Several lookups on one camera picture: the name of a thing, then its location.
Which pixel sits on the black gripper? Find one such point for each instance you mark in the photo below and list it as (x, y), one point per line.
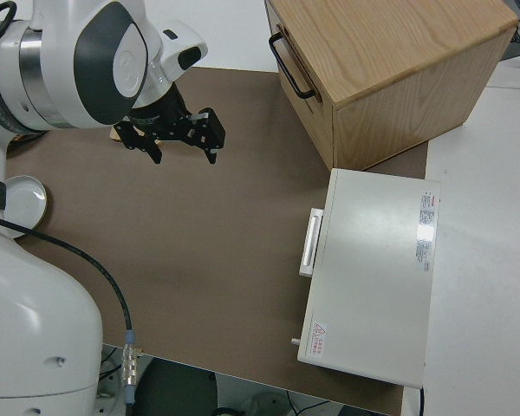
(160, 117)

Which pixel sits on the gray plate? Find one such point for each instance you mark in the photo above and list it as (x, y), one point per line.
(24, 201)

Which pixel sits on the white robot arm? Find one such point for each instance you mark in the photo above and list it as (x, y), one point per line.
(108, 65)

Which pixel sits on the brown table mat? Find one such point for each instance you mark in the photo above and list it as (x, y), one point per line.
(199, 238)

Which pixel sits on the white toaster oven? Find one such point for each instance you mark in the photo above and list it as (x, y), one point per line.
(372, 277)

